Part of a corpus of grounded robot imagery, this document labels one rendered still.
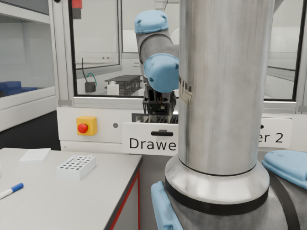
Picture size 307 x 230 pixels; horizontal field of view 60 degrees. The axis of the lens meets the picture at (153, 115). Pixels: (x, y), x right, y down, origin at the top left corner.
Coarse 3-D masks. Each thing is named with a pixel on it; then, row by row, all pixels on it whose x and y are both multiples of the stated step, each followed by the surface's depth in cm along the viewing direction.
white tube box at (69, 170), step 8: (72, 160) 94; (80, 160) 94; (88, 160) 95; (56, 168) 87; (64, 168) 87; (72, 168) 88; (80, 168) 86; (88, 168) 91; (56, 176) 87; (64, 176) 87; (72, 176) 86; (80, 176) 86
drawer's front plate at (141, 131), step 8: (128, 128) 92; (136, 128) 91; (144, 128) 91; (152, 128) 91; (160, 128) 90; (168, 128) 90; (176, 128) 89; (128, 136) 93; (136, 136) 92; (144, 136) 92; (152, 136) 91; (160, 136) 91; (168, 136) 90; (176, 136) 90; (128, 144) 93; (136, 144) 93; (144, 144) 92; (152, 144) 92; (168, 144) 91; (176, 144) 91; (128, 152) 94; (136, 152) 93; (144, 152) 93; (152, 152) 92; (160, 152) 92; (168, 152) 92; (176, 152) 91
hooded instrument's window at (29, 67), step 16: (0, 16) 126; (0, 32) 127; (16, 32) 138; (32, 32) 152; (48, 32) 168; (0, 48) 127; (16, 48) 139; (32, 48) 152; (48, 48) 169; (0, 64) 127; (16, 64) 139; (32, 64) 153; (48, 64) 170; (0, 80) 128; (16, 80) 139; (32, 80) 153; (48, 80) 170; (0, 96) 128
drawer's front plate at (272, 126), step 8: (264, 120) 98; (272, 120) 98; (280, 120) 98; (288, 120) 97; (264, 128) 99; (272, 128) 99; (280, 128) 98; (288, 128) 98; (264, 136) 100; (272, 136) 99; (280, 136) 99; (288, 136) 98; (264, 144) 100; (272, 144) 100; (280, 144) 99; (288, 144) 99
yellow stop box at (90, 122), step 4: (80, 116) 109; (84, 116) 109; (88, 116) 109; (92, 116) 109; (76, 120) 107; (80, 120) 106; (84, 120) 106; (88, 120) 106; (92, 120) 106; (88, 124) 106; (92, 124) 106; (96, 124) 110; (88, 128) 107; (92, 128) 107; (96, 128) 110; (88, 132) 107; (92, 132) 107; (96, 132) 110
